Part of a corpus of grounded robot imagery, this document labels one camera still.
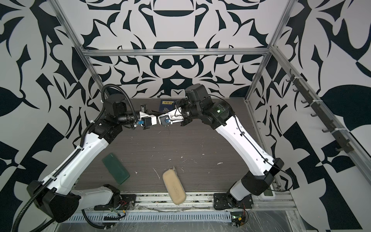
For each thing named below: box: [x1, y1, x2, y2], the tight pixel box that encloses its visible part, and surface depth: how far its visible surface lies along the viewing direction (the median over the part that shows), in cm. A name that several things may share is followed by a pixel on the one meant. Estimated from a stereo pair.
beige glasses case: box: [162, 168, 187, 205], surface depth 78 cm
